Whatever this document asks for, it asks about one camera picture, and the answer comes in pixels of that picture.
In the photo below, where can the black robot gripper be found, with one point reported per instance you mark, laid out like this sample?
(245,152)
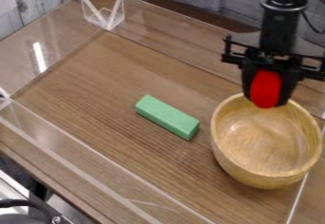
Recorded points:
(243,47)

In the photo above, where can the red toy fruit green stem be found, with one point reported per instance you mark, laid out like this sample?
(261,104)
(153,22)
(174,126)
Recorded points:
(265,89)

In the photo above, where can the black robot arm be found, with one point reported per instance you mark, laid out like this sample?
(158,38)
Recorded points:
(281,15)

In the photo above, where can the wooden bowl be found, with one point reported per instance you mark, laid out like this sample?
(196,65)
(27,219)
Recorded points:
(265,147)

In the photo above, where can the green rectangular block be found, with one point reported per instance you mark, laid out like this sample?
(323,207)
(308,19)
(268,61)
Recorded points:
(169,117)

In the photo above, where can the clear acrylic tray wall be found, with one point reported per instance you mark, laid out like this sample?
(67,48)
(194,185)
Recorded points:
(71,79)

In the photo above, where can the clear acrylic corner bracket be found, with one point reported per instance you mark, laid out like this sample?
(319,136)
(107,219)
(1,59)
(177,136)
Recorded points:
(105,18)

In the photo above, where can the black metal bracket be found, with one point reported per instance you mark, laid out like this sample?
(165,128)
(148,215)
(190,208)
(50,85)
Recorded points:
(43,211)

